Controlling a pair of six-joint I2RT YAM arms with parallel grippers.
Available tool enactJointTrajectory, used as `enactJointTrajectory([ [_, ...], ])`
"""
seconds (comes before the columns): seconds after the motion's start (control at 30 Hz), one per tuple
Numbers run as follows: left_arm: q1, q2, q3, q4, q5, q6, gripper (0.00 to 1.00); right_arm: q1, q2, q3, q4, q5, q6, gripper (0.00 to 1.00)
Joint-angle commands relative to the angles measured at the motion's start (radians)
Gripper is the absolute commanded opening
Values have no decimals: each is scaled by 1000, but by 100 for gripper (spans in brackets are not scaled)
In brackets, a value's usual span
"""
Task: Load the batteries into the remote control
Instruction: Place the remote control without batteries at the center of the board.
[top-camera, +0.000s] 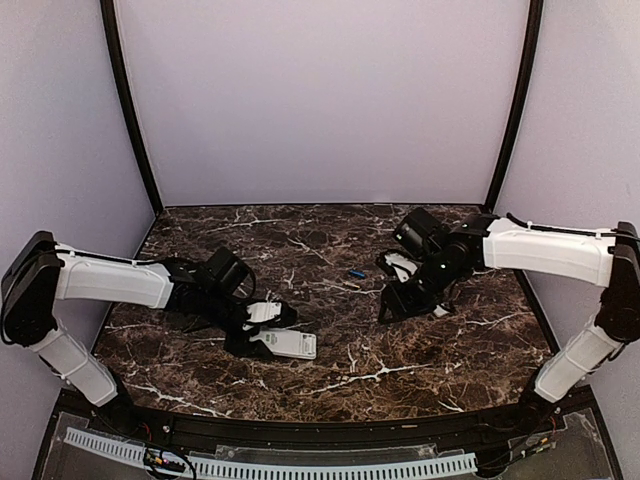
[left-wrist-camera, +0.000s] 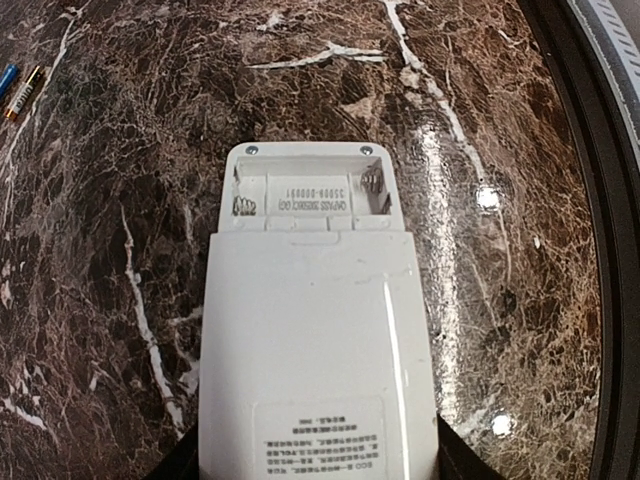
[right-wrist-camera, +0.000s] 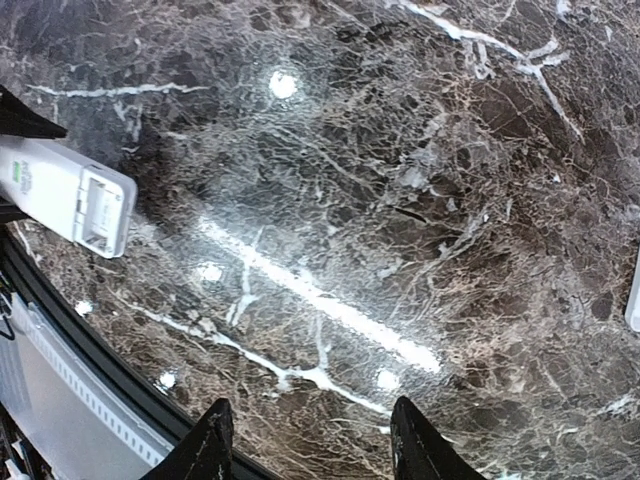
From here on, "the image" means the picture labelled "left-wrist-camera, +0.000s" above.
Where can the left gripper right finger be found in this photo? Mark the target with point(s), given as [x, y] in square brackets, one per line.
[457, 461]

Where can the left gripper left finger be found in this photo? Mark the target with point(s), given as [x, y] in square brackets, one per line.
[182, 462]

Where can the white remote control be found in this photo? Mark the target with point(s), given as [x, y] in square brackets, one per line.
[315, 355]

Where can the gold black battery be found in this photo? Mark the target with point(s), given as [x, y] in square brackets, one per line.
[24, 93]

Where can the blue battery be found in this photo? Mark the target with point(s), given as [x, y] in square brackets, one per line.
[8, 76]

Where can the black front rail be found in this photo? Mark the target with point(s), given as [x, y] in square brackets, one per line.
[601, 103]

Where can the white slotted cable duct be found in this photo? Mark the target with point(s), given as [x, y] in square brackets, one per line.
[620, 21]

